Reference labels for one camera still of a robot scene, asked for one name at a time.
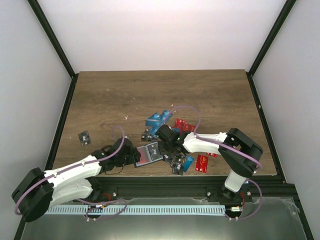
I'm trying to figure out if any red vip card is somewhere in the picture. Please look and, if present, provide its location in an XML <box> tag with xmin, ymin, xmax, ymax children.
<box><xmin>136</xmin><ymin>146</ymin><xmax>151</xmax><ymax>167</ymax></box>
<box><xmin>195</xmin><ymin>154</ymin><xmax>209</xmax><ymax>173</ymax></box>

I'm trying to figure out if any black leather card holder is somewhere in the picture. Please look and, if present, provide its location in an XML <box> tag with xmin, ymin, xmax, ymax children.
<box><xmin>134</xmin><ymin>141</ymin><xmax>164</xmax><ymax>168</ymax></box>

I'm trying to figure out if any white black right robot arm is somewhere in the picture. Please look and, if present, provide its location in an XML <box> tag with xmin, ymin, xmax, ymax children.
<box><xmin>155</xmin><ymin>124</ymin><xmax>264</xmax><ymax>202</ymax></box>

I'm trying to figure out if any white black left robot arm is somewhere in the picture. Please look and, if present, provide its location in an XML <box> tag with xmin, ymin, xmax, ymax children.
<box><xmin>11</xmin><ymin>137</ymin><xmax>141</xmax><ymax>222</ymax></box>

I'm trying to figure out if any black card near blue pile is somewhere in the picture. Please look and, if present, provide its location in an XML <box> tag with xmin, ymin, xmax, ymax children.
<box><xmin>141</xmin><ymin>132</ymin><xmax>154</xmax><ymax>142</ymax></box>

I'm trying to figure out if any lone black VIP card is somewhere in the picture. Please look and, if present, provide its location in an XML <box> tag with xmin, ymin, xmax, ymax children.
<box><xmin>78</xmin><ymin>130</ymin><xmax>92</xmax><ymax>147</ymax></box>

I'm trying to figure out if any light blue slotted cable duct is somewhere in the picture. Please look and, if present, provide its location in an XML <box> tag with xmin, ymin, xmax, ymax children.
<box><xmin>46</xmin><ymin>205</ymin><xmax>226</xmax><ymax>216</ymax></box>

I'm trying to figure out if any black front frame rail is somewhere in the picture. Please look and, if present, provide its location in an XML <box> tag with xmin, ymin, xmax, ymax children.
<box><xmin>87</xmin><ymin>175</ymin><xmax>298</xmax><ymax>202</ymax></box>

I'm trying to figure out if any black left frame post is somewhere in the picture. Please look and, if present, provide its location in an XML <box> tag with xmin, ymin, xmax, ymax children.
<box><xmin>26</xmin><ymin>0</ymin><xmax>77</xmax><ymax>79</ymax></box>

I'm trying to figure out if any black aluminium frame post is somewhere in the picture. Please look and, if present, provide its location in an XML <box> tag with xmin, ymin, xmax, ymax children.
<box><xmin>248</xmin><ymin>0</ymin><xmax>297</xmax><ymax>76</ymax></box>

